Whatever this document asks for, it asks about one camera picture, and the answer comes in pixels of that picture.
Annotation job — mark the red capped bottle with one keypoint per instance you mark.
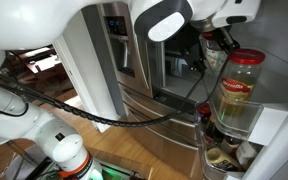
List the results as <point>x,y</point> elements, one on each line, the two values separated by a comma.
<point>204,109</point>

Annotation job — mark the deep stainless freezer drawer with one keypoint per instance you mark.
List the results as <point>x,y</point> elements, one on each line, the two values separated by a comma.
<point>164,153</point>

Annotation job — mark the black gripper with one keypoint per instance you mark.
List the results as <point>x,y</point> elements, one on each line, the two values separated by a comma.
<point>223,33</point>

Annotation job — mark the white carton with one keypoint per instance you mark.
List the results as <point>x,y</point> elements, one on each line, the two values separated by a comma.
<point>245,153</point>

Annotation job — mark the shallow stainless refrigerator drawer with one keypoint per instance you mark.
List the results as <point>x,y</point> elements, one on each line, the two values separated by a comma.
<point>150,105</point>

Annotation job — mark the shallow clear door bin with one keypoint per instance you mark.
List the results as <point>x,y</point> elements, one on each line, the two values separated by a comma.
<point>240,116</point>

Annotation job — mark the deep clear door bin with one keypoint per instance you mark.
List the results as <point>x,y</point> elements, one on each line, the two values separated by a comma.
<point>204,156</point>

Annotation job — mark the dark bottle orange label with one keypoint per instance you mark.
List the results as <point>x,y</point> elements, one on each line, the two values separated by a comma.
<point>214,133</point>

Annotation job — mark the speckled paper cup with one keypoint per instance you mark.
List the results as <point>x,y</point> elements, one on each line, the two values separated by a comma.
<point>215,56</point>

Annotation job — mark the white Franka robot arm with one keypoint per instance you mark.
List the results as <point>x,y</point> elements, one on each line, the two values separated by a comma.
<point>34,20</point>

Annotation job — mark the dark glass bottle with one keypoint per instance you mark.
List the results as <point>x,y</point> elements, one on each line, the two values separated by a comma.
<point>232,141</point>

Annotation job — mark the glass jar with red lid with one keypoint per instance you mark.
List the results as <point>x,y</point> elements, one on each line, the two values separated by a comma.
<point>240,83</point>

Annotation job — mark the white-lined open refrigerator door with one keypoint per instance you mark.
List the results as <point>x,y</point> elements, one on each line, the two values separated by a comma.
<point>284,83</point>

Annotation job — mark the stainless steel refrigerator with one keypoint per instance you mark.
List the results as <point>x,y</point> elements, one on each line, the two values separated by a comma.
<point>177,90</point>

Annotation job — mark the refrigerator door with dispenser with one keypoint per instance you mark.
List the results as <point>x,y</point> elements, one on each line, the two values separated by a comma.
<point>144,66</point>

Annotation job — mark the jar with yellow lid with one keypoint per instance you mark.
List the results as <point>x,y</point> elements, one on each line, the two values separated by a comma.
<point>220,156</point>

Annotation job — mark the brown wooden furniture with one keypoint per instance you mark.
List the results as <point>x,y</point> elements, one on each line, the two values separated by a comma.
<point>44,76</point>

